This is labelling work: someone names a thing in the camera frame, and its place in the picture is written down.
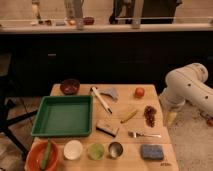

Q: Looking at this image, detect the white small bowl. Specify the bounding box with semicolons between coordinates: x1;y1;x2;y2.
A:
63;140;83;160

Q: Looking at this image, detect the green pepper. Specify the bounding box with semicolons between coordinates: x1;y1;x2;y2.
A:
40;139;52;170

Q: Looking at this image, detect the metal cup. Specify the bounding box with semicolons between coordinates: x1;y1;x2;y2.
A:
108;142;123;159

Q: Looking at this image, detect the bunch of red grapes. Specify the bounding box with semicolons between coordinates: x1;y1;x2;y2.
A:
144;106;157;127

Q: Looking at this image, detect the orange bowl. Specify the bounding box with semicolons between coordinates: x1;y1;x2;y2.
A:
25;140;59;171

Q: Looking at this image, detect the metal fork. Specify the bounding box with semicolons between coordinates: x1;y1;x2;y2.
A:
128;131;162;138

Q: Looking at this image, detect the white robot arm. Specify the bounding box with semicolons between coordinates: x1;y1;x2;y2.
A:
159;63;213;117

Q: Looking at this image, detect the blue sponge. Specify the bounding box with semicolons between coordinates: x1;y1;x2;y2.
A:
141;144;164;160

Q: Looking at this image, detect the dark red bowl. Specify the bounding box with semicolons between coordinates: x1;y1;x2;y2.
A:
60;79;80;95

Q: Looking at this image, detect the green plastic cup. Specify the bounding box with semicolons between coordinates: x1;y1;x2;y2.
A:
87;143;105;160

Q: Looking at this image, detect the dark counter cabinet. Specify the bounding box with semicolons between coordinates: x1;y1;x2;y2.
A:
0;27;213;96

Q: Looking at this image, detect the yellow banana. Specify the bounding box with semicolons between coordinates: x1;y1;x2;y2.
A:
120;110;138;124

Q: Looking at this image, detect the green plastic tray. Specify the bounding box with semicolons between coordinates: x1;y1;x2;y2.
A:
31;95;93;137

